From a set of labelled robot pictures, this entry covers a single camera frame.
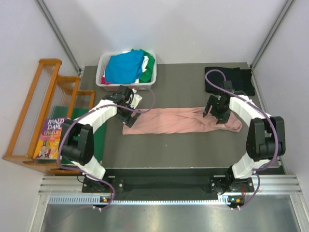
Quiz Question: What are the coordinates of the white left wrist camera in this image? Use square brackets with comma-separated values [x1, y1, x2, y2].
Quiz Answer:
[129, 88, 142, 109]

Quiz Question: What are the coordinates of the Roald Dahl book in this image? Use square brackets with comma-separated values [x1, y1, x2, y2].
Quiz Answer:
[33, 117, 68, 161]

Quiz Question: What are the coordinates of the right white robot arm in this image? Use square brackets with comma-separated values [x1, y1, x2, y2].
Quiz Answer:
[203, 81, 285, 191]

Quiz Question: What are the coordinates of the white t shirt in basket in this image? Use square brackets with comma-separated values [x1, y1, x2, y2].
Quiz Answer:
[135, 56, 151, 83]

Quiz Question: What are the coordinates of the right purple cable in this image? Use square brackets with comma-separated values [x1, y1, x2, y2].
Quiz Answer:
[204, 69, 280, 210]

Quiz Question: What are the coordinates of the wooden rack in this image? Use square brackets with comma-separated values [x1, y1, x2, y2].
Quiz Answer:
[2, 58, 96, 175]

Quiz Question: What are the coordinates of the grey slotted cable duct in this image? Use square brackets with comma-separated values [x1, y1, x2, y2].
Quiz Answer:
[48, 195, 242, 206]

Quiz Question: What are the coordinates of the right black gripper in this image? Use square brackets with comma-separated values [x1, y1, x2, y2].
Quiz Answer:
[203, 95, 231, 124]

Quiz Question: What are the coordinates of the white plastic laundry basket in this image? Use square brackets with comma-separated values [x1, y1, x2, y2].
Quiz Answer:
[95, 49, 157, 91]

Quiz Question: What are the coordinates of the red t shirt in basket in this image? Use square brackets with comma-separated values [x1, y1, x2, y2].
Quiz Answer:
[101, 76, 112, 85]

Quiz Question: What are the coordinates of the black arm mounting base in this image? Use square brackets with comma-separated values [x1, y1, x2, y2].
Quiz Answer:
[81, 169, 254, 195]

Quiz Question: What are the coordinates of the folded black t shirt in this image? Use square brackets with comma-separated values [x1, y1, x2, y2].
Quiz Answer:
[205, 67, 255, 96]

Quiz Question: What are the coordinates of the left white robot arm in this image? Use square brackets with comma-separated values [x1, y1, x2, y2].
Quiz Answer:
[58, 85, 142, 192]

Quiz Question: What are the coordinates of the green t shirt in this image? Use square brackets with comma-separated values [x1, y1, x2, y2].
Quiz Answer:
[139, 49, 155, 83]

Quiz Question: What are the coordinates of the blue t shirt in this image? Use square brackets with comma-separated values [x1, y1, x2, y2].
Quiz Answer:
[105, 50, 144, 84]

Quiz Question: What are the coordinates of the pink t shirt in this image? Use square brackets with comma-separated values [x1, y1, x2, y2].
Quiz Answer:
[122, 107, 242, 135]

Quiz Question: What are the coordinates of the green book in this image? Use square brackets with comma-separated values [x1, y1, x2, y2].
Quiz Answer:
[51, 106, 106, 164]

